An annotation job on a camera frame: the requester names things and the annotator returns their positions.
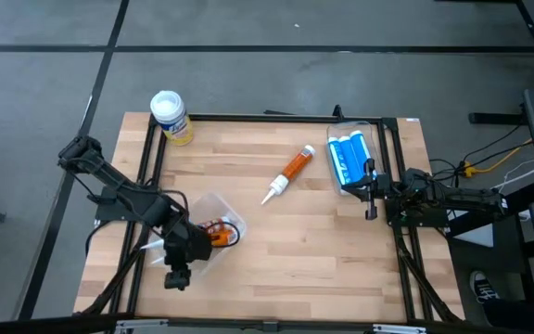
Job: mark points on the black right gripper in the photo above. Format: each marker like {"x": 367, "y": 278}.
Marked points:
{"x": 385, "y": 190}

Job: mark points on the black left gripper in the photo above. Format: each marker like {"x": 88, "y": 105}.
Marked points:
{"x": 188, "y": 248}

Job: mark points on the blue white silicone tube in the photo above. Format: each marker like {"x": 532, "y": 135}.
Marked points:
{"x": 348, "y": 158}
{"x": 335, "y": 160}
{"x": 361, "y": 148}

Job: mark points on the orange brown caulk tube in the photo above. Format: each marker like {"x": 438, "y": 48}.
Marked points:
{"x": 218, "y": 224}
{"x": 223, "y": 239}

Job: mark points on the small clear plastic bin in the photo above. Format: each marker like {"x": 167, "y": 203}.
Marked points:
{"x": 355, "y": 126}

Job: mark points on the bright orange sealant tube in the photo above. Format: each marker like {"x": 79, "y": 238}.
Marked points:
{"x": 297, "y": 167}

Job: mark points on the large clear plastic bin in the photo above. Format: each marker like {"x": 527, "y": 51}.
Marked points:
{"x": 211, "y": 206}

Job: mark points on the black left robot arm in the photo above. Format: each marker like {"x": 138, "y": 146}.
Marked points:
{"x": 128, "y": 195}

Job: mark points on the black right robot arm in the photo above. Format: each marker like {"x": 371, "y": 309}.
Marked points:
{"x": 461, "y": 199}

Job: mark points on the Lysol wipes canister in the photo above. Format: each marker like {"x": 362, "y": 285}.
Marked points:
{"x": 174, "y": 123}

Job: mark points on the small black clamp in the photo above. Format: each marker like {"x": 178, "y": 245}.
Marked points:
{"x": 337, "y": 111}

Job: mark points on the black white sneaker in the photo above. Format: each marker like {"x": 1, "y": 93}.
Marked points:
{"x": 482, "y": 285}

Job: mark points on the person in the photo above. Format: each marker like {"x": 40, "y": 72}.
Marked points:
{"x": 522, "y": 315}

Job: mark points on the silver aluminium bracket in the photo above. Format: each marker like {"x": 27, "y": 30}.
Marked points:
{"x": 142, "y": 323}
{"x": 399, "y": 329}

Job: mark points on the black metal table frame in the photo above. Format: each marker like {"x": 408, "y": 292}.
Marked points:
{"x": 295, "y": 119}

